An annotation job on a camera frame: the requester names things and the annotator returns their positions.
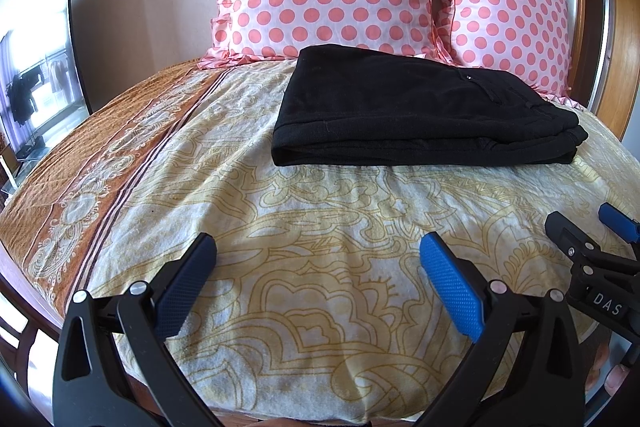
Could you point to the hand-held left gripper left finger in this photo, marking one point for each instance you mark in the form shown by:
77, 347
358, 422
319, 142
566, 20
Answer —
185, 287

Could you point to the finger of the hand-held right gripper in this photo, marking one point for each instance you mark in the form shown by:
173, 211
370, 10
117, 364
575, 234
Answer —
620, 222
570, 239

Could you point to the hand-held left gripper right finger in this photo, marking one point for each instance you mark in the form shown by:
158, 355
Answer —
452, 287

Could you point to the black pants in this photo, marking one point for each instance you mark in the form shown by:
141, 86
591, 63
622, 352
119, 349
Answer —
400, 117

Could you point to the person's right hand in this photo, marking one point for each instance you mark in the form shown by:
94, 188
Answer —
617, 377

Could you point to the yellow patterned blanket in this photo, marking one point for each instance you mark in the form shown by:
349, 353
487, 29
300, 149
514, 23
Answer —
325, 232

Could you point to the glass television stand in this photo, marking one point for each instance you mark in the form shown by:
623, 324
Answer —
25, 157

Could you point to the flat screen television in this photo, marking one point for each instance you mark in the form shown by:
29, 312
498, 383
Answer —
50, 57

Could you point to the wooden door frame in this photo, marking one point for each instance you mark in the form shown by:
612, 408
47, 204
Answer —
630, 57
575, 7

